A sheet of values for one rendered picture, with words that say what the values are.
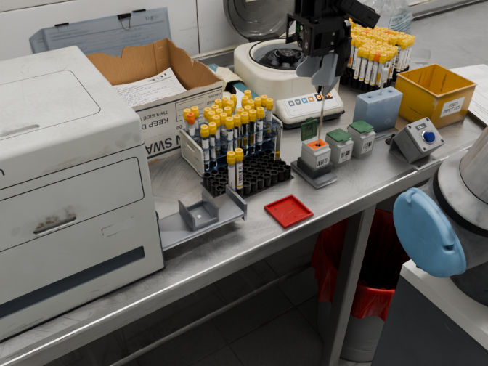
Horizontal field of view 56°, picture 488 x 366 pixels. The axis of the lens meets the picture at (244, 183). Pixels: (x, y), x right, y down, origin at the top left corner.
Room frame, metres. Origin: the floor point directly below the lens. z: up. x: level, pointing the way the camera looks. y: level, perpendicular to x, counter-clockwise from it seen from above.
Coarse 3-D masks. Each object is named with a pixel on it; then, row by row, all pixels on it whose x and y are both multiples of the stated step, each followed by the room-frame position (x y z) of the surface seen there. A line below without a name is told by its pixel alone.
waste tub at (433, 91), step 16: (432, 64) 1.11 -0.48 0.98; (400, 80) 1.05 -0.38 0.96; (416, 80) 1.09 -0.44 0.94; (432, 80) 1.11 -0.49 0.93; (448, 80) 1.07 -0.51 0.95; (464, 80) 1.03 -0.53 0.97; (416, 96) 0.99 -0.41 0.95; (432, 96) 0.96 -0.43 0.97; (448, 96) 0.96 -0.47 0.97; (464, 96) 0.99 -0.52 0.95; (400, 112) 1.02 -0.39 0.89; (416, 112) 0.98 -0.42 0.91; (432, 112) 0.94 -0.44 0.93; (448, 112) 0.97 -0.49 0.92; (464, 112) 1.00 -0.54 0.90
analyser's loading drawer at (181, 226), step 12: (204, 192) 0.63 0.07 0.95; (228, 192) 0.66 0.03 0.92; (180, 204) 0.60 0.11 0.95; (192, 204) 0.63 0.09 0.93; (204, 204) 0.63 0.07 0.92; (216, 204) 0.64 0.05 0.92; (228, 204) 0.64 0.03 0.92; (240, 204) 0.62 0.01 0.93; (168, 216) 0.60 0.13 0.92; (180, 216) 0.60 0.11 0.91; (192, 216) 0.57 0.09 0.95; (204, 216) 0.60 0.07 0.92; (216, 216) 0.59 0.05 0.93; (228, 216) 0.60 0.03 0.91; (240, 216) 0.61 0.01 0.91; (168, 228) 0.57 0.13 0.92; (180, 228) 0.57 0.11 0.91; (192, 228) 0.57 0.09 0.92; (204, 228) 0.57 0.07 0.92; (168, 240) 0.55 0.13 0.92; (180, 240) 0.55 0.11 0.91
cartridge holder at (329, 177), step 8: (296, 160) 0.81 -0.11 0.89; (296, 168) 0.79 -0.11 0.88; (304, 168) 0.77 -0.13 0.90; (312, 168) 0.75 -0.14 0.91; (320, 168) 0.75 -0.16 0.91; (328, 168) 0.77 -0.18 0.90; (304, 176) 0.76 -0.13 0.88; (312, 176) 0.75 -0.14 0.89; (320, 176) 0.75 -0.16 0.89; (328, 176) 0.75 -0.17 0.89; (336, 176) 0.76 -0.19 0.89; (312, 184) 0.74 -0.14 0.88; (320, 184) 0.73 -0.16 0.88
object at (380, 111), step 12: (360, 96) 0.94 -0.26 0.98; (372, 96) 0.94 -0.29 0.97; (384, 96) 0.94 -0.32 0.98; (396, 96) 0.95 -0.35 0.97; (360, 108) 0.93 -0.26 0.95; (372, 108) 0.92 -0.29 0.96; (384, 108) 0.93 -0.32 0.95; (396, 108) 0.95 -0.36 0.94; (360, 120) 0.92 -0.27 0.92; (372, 120) 0.92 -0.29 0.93; (384, 120) 0.94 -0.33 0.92; (384, 132) 0.93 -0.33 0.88; (396, 132) 0.94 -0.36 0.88
